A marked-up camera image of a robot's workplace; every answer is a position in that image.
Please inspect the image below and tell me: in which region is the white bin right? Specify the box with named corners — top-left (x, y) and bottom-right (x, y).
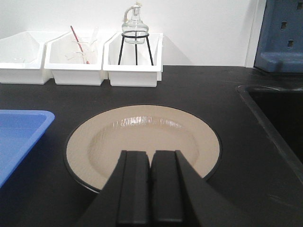
top-left (103, 33), bottom-right (163, 87)

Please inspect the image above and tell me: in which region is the glass beaker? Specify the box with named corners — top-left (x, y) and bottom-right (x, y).
top-left (65, 27), bottom-right (99, 64)

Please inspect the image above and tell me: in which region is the black sink basin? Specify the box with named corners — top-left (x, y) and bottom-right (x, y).
top-left (237, 85), bottom-right (303, 168)

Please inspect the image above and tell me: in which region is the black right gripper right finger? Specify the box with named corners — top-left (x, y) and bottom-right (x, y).
top-left (151, 150), bottom-right (251, 227)

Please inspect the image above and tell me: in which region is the white bin left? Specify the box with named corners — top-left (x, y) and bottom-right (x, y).
top-left (0, 31), bottom-right (67, 85)

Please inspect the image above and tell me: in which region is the white bin middle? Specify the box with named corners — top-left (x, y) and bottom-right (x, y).
top-left (44, 31), bottom-right (112, 86)

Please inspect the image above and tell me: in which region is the blue plastic tray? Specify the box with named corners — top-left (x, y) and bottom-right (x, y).
top-left (0, 110), bottom-right (55, 186)

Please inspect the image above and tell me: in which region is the beige plate with black rim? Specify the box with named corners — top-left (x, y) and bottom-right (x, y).
top-left (64, 105), bottom-right (222, 192)

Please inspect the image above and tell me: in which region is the glass alcohol lamp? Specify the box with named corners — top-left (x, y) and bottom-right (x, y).
top-left (122, 2), bottom-right (149, 44)

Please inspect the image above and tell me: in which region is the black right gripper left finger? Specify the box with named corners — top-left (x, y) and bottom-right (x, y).
top-left (76, 150), bottom-right (150, 227)

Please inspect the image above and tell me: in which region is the white bin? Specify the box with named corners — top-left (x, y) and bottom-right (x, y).
top-left (0, 31), bottom-right (67, 85)
top-left (103, 33), bottom-right (163, 87)
top-left (44, 31), bottom-right (112, 86)

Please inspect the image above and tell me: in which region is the blue pegboard rack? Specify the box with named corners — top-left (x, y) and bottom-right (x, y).
top-left (254, 0), bottom-right (303, 73)

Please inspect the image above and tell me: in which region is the red glass rod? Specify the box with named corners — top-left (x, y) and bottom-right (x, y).
top-left (70, 25), bottom-right (90, 64)

